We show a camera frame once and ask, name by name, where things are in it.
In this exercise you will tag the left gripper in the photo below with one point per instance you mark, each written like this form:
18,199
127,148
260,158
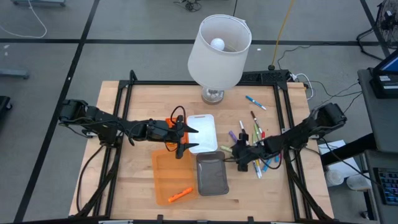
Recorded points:
178,133

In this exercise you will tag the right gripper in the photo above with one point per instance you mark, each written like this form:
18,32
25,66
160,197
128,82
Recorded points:
245,152

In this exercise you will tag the white plastic bin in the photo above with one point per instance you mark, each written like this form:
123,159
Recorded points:
203,137

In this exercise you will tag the lime yellow highlighter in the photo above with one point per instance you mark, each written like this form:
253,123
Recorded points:
226,149

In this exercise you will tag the purple highlighter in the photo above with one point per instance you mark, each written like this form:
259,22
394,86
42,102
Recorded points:
233,136

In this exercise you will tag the red cap white marker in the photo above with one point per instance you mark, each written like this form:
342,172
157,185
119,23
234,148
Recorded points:
263,136

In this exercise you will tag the fat sky blue marker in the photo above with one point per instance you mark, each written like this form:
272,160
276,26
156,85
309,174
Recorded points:
277,159
266,165

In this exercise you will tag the dark blue cap white marker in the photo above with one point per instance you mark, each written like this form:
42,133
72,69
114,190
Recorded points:
258,174

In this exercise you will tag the small orange translucent bin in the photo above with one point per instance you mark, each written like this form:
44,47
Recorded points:
169,121

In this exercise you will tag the pink highlighter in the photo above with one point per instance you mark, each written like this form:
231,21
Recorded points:
280,157

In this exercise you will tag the brown cap white marker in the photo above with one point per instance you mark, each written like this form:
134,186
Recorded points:
253,115

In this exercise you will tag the large orange translucent bin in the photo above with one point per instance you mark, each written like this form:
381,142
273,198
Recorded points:
168,174

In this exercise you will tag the light blue cap white marker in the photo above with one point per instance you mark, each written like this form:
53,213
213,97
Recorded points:
255,102

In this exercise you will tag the orange highlighter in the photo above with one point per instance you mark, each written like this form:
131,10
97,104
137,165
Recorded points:
180,195

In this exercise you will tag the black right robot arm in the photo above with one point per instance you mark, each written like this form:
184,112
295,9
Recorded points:
311,124

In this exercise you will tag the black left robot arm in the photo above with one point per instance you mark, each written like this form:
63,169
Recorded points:
99,119

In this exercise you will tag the yellow cap white marker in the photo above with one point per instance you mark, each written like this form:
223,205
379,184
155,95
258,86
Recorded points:
257,163

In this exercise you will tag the black cap white marker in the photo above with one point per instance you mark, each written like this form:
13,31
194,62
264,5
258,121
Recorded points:
242,126

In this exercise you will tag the grey translucent bin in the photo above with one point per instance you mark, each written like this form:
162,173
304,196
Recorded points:
213,174

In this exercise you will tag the white shade table lamp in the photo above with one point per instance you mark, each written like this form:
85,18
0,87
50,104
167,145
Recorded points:
214,68

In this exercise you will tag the black perforated electronics box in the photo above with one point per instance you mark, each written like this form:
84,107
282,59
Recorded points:
267,76

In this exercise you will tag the clear plastic cup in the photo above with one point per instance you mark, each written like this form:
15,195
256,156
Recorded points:
359,182
334,178

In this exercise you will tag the white paper sheet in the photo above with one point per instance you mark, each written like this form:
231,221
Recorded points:
339,146

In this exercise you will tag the grey desk with keyboard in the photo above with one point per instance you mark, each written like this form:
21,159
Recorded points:
382,158

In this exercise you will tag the grey desk with monitor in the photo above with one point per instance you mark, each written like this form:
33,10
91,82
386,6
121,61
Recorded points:
382,124

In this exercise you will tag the black computer keyboard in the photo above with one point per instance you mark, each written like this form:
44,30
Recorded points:
387,186

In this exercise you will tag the black desktop device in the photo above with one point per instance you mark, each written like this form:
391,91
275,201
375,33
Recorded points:
382,90

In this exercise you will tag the blue screen monitor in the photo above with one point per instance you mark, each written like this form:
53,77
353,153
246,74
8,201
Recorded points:
390,65

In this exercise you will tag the grey metal foot bar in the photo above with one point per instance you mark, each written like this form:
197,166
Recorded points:
14,74

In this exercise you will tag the black floor fan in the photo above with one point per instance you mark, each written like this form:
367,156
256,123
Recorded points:
387,18

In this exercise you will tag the black rail bracket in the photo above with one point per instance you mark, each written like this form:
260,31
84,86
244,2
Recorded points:
160,218
250,219

